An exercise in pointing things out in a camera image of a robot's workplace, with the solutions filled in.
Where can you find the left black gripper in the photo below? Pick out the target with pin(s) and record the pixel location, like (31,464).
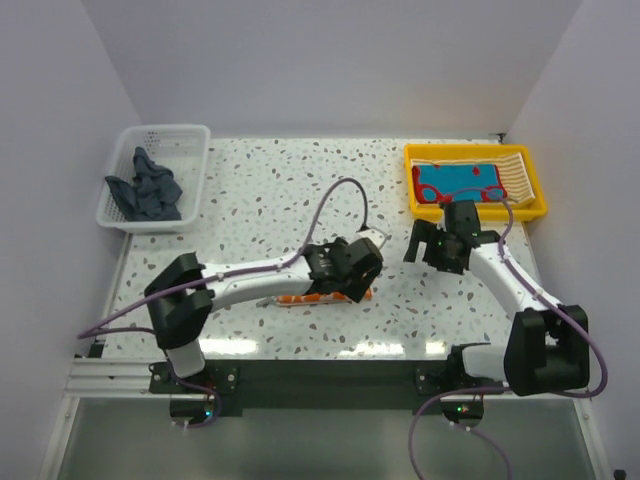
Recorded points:
(356,288)

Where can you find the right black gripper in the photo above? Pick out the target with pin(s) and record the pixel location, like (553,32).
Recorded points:
(426,231)

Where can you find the orange white patterned cloth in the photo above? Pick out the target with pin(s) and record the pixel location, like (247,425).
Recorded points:
(311,299)

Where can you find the red patterned towel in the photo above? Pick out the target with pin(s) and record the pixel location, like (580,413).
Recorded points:
(443,183)

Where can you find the yellow striped Doraemon towel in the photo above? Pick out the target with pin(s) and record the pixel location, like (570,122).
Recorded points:
(512,172)

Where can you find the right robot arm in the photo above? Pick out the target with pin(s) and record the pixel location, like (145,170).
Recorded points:
(481,359)

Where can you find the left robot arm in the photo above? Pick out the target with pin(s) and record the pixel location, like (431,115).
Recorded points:
(180,299)

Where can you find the yellow plastic tray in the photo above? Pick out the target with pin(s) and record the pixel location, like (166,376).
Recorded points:
(488,212)

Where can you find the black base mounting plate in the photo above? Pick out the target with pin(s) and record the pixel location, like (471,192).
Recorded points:
(311,384)

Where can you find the white plastic laundry basket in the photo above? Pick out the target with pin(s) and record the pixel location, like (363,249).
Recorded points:
(183,149)

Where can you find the dark grey towel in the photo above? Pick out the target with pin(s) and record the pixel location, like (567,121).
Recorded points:
(152,194)

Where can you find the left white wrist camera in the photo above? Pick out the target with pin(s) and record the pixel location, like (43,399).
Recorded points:
(375,235)

